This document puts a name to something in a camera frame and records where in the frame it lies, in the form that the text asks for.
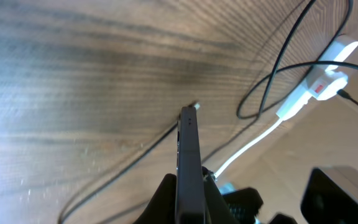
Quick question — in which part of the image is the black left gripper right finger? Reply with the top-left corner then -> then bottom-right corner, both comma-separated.
202,167 -> 239,224

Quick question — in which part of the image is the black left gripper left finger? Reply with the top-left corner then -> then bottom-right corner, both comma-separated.
134,174 -> 177,224

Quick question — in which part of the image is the blue screen smartphone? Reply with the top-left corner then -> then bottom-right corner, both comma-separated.
175,106 -> 206,224

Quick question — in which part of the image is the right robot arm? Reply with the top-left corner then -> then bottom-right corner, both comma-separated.
223,166 -> 358,223

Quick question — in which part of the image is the white charger plug adapter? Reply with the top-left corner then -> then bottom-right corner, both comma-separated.
306,68 -> 348,101

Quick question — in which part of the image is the white power strip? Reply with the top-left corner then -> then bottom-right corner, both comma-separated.
276,35 -> 358,121

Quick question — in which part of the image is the white power strip cord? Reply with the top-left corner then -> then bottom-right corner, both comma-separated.
213,117 -> 285,180

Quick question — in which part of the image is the black USB charging cable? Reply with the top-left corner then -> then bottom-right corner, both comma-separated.
57,0 -> 358,224

